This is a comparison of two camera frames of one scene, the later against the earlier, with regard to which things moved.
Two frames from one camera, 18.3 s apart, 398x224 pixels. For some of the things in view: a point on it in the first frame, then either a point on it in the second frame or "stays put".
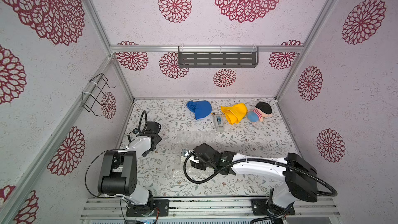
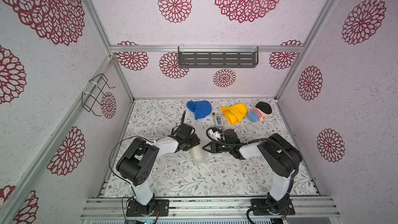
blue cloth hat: (201, 108) stays put
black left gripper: (144, 154) to (196, 141)
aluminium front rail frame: (209, 208) stays put
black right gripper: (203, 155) to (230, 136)
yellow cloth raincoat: (235, 113) stays put
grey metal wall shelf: (218, 59) stays put
